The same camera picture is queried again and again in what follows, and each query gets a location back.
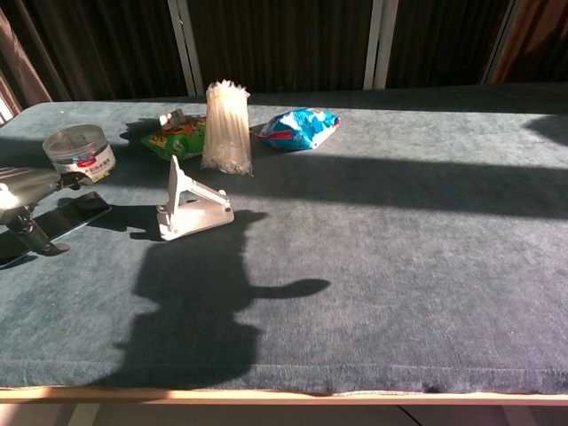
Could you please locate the green snack bag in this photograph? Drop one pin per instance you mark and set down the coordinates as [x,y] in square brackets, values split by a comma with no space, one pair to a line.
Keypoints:
[177,137]

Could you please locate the blue-grey table cloth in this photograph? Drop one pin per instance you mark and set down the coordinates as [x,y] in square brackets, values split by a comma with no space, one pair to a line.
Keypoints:
[355,266]

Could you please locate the white folding phone stand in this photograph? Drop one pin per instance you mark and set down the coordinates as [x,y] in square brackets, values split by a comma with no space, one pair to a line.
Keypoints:
[199,213]

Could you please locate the brown curtain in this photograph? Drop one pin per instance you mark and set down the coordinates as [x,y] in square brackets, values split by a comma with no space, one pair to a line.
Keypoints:
[22,75]

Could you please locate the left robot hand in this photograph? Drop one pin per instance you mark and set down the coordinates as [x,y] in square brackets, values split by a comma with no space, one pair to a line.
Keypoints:
[26,191]

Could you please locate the clear jar with white label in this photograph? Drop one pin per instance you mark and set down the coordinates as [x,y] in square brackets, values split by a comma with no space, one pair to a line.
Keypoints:
[84,155]

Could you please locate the blue snack bag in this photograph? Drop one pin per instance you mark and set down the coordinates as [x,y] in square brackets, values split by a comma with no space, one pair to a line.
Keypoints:
[297,128]

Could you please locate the black smartphone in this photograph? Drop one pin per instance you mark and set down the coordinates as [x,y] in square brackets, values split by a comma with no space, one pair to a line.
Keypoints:
[75,214]

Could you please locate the orange-brown curtain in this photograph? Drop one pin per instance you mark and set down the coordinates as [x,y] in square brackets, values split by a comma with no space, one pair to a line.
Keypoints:
[537,40]

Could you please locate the dark pleated curtain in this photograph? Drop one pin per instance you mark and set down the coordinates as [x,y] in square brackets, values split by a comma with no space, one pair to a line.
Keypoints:
[284,44]
[111,49]
[439,44]

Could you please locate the bundle of clear plastic straws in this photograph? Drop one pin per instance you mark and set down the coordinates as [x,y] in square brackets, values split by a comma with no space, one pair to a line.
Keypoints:
[226,128]

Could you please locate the white frame post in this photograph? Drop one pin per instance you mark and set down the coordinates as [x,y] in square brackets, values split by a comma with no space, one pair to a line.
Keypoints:
[186,49]
[381,44]
[499,44]

